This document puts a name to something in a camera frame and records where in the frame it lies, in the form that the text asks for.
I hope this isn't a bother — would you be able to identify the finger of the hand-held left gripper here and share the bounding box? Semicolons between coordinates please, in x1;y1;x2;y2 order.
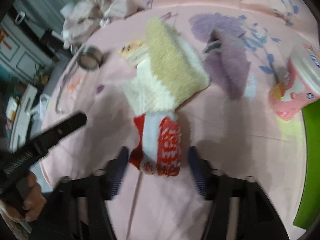
29;112;88;153

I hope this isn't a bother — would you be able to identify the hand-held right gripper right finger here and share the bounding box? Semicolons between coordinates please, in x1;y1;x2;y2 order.
187;146;284;240

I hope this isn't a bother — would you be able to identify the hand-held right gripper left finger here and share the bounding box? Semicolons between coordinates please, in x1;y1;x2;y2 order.
57;146;131;240

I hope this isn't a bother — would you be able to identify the red white patterned sock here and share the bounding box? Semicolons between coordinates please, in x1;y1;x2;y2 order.
129;112;182;177

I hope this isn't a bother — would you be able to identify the yellow snack packet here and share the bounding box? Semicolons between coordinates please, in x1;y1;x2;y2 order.
117;39;148;67

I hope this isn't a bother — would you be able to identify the green plastic basket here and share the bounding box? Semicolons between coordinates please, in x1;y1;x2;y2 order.
293;103;320;230

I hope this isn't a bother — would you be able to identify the person's left hand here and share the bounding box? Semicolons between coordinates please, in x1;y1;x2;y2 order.
0;172;47;223

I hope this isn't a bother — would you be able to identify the round metal tin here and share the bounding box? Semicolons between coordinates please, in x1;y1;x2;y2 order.
77;46;104;72

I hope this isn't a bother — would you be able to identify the white cabinet door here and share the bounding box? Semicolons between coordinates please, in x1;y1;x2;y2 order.
0;15;54;83

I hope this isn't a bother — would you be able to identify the beige white knit sock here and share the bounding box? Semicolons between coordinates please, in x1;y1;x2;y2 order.
123;17;211;114

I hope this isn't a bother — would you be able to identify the purple waffle towel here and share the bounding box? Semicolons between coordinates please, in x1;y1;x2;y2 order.
189;13;251;100

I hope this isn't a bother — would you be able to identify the crumpled beige cloth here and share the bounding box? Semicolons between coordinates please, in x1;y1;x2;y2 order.
61;0;149;48

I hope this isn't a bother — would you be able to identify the pink plastic canister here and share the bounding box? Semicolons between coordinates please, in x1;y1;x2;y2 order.
269;43;320;121

